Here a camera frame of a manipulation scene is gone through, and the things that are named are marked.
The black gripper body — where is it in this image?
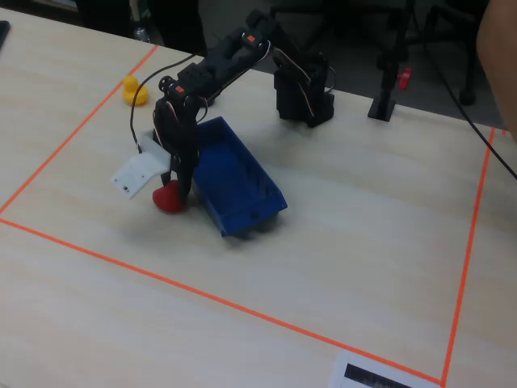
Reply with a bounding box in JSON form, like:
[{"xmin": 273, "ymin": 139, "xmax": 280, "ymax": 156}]
[{"xmin": 152, "ymin": 74, "xmax": 203, "ymax": 162}]

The red rubber duck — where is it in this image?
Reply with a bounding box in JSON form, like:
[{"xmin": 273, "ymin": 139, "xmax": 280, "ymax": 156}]
[{"xmin": 152, "ymin": 179, "xmax": 187, "ymax": 214}]

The blue plastic box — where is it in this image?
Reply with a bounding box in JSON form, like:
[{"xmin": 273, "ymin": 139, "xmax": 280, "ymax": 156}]
[{"xmin": 189, "ymin": 116, "xmax": 288, "ymax": 238}]

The yellow rubber duck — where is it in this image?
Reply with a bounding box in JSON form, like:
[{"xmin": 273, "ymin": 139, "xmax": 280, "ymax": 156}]
[{"xmin": 122, "ymin": 75, "xmax": 149, "ymax": 107}]

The orange tape line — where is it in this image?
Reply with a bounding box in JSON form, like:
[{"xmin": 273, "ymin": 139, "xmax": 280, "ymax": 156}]
[
  {"xmin": 0, "ymin": 44, "xmax": 160, "ymax": 215},
  {"xmin": 439, "ymin": 127, "xmax": 497, "ymax": 387},
  {"xmin": 0, "ymin": 217, "xmax": 444, "ymax": 386}
]

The black stand with red knob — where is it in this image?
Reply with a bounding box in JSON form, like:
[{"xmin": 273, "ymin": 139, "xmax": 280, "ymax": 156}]
[{"xmin": 367, "ymin": 0, "xmax": 417, "ymax": 122}]

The white paper label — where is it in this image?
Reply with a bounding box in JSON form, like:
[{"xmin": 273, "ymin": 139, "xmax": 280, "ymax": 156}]
[{"xmin": 327, "ymin": 349, "xmax": 441, "ymax": 388}]

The black office chair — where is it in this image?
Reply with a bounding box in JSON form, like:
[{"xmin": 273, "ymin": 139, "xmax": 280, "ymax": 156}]
[{"xmin": 411, "ymin": 0, "xmax": 492, "ymax": 107}]

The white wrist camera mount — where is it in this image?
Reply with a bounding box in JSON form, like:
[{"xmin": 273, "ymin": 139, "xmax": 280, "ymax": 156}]
[{"xmin": 110, "ymin": 129, "xmax": 172, "ymax": 200}]

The black camera cable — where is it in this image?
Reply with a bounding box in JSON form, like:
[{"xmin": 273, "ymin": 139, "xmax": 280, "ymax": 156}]
[{"xmin": 128, "ymin": 53, "xmax": 203, "ymax": 154}]

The thin black cable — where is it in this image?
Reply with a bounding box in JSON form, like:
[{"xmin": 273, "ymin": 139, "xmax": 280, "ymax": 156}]
[{"xmin": 415, "ymin": 23, "xmax": 517, "ymax": 181}]

